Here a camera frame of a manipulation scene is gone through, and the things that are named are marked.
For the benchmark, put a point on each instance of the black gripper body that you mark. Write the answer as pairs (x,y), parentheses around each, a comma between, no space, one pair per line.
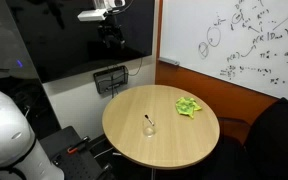
(109,30)

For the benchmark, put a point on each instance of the black marker pen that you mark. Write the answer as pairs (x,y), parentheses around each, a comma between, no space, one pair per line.
(150,121)

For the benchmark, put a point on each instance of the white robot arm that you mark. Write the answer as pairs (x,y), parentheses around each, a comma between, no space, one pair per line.
(32,144)

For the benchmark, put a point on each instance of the colorless clear cup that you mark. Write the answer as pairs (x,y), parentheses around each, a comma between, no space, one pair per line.
(148,130)

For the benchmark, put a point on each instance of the yellow green cloth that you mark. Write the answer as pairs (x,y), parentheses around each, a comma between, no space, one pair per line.
(187,106)

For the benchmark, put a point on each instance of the round wooden table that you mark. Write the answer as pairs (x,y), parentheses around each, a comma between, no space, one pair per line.
(179,141)

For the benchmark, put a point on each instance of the white whiteboard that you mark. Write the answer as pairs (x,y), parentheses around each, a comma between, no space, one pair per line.
(244,42)

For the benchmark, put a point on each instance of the black office chair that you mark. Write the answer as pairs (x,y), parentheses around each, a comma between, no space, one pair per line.
(264,153)

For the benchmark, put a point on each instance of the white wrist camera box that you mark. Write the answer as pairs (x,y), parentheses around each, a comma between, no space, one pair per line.
(92,15)

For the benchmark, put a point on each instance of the black wire wall basket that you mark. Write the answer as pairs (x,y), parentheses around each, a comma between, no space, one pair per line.
(110,79)

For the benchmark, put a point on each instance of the black wall monitor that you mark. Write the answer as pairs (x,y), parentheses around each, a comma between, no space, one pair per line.
(60,45)

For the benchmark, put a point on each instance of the orange handled black clamp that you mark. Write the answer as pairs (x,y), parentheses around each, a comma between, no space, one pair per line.
(72,149)

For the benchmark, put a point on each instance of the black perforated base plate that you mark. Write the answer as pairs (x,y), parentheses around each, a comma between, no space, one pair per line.
(78,166)

